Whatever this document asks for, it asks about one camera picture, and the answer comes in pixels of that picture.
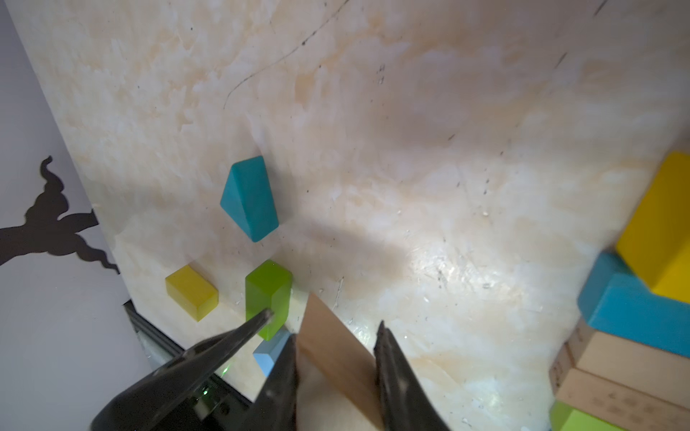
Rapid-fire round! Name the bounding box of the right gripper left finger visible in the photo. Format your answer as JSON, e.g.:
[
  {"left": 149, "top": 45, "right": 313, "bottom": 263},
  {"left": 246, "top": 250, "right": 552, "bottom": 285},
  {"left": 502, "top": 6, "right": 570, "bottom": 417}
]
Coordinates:
[{"left": 238, "top": 335, "right": 298, "bottom": 431}]

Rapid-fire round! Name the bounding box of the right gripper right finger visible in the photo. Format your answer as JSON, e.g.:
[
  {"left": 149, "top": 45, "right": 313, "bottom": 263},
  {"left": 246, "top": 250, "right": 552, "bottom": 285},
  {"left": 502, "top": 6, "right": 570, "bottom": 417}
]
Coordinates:
[{"left": 374, "top": 321, "right": 450, "bottom": 431}]

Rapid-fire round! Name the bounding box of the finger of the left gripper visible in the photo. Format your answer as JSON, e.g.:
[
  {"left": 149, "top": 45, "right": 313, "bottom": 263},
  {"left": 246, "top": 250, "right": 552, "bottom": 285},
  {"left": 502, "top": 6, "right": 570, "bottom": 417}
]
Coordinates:
[{"left": 91, "top": 308, "right": 273, "bottom": 430}]

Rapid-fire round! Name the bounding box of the light blue cube block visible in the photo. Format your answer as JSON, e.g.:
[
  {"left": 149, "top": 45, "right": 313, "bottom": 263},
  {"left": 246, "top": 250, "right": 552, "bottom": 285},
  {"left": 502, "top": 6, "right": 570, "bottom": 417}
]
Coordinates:
[{"left": 253, "top": 327, "right": 291, "bottom": 377}]

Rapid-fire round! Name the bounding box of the natural wood triangle block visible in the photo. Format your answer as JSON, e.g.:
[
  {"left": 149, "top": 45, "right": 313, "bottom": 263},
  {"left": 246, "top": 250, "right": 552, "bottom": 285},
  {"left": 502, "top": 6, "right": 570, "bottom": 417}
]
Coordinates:
[{"left": 296, "top": 294, "right": 384, "bottom": 430}]

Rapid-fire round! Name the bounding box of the yellow rectangle block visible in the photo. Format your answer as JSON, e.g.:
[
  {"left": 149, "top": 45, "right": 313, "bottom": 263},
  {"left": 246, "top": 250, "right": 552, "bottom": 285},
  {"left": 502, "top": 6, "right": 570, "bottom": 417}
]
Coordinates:
[{"left": 165, "top": 265, "right": 219, "bottom": 321}]

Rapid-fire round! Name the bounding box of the green rectangle block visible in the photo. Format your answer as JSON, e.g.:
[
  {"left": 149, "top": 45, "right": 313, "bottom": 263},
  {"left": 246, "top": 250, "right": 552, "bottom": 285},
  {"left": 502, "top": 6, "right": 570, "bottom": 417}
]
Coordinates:
[{"left": 549, "top": 402, "right": 623, "bottom": 431}]

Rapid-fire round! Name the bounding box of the teal triangle block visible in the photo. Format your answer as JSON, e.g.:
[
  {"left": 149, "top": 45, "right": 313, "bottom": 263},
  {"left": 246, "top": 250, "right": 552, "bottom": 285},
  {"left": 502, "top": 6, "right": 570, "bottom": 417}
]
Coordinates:
[{"left": 220, "top": 156, "right": 280, "bottom": 242}]

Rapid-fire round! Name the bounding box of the printed wood rectangle block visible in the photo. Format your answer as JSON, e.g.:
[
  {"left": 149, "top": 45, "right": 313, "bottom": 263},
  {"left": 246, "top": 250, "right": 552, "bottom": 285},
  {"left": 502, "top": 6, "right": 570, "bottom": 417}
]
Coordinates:
[{"left": 549, "top": 344, "right": 689, "bottom": 430}]

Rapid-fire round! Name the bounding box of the long teal rectangle block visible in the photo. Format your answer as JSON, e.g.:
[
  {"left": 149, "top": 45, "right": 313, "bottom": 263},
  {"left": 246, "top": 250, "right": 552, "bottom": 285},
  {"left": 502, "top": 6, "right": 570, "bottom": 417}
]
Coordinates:
[{"left": 577, "top": 251, "right": 689, "bottom": 357}]

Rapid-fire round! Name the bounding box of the yellow triangle block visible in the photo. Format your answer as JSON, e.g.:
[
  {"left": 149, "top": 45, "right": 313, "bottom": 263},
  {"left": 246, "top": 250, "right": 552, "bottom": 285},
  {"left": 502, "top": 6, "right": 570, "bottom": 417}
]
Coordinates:
[{"left": 616, "top": 152, "right": 689, "bottom": 303}]

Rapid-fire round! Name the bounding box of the plain wood rectangle block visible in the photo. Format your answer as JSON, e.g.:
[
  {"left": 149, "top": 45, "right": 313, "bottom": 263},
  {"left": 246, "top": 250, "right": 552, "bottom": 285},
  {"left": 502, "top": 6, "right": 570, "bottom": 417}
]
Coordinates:
[{"left": 566, "top": 320, "right": 689, "bottom": 409}]

